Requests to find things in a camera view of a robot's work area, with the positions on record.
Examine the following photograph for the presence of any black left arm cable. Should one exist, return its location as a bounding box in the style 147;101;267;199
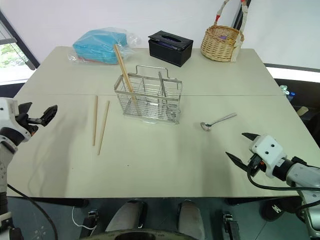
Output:
6;183;59;240

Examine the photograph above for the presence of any silver wire cutlery rack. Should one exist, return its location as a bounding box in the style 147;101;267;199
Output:
113;64;184;125

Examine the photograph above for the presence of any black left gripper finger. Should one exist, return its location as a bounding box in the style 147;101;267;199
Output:
40;104;59;127
18;101;34;117

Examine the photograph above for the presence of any wicker basket with handle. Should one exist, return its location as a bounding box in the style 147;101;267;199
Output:
200;0;250;64

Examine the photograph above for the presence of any clear plastic bag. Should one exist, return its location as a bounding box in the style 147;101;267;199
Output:
67;26;142;66

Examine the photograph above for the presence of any black tissue box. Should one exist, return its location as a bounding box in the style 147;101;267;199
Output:
147;30;194;68

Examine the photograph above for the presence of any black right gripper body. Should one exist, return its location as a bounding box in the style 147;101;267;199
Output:
246;152;266;177

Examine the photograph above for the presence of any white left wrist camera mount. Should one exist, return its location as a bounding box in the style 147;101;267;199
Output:
0;97;33;145

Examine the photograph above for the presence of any wooden chopstick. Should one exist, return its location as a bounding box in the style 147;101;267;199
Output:
115;44;139;116
92;95;99;147
113;44;138;115
97;100;111;156

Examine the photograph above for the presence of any black wheel with white mark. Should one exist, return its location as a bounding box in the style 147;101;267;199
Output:
259;197;298;221

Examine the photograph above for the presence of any black window frame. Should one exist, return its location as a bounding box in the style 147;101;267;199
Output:
0;7;41;71

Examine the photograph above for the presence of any grey rounded shape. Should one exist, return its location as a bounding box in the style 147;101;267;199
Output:
105;199;147;234
177;199;206;240

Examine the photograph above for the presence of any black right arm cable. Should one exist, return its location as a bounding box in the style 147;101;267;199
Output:
247;171;320;216

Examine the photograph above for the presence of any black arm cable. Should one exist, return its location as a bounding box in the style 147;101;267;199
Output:
247;171;320;216
6;183;59;240

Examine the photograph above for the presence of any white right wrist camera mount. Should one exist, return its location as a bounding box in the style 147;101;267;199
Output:
250;134;288;179

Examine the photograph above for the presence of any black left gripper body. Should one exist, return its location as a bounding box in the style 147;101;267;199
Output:
14;113;43;134

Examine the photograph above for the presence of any blue folded pack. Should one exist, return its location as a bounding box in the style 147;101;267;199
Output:
72;29;129;65

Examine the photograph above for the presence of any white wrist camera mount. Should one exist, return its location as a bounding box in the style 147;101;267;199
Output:
250;134;288;179
0;97;33;145

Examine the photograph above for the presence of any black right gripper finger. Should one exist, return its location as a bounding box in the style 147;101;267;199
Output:
225;151;250;172
241;132;261;151

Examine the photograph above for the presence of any silver metal spoon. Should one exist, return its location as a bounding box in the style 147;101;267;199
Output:
199;112;238;132

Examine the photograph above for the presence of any white floor cable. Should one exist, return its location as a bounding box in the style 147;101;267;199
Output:
71;205;97;230

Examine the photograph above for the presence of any black table caster leg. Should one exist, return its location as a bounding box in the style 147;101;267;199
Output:
81;208;100;236
222;211;241;240

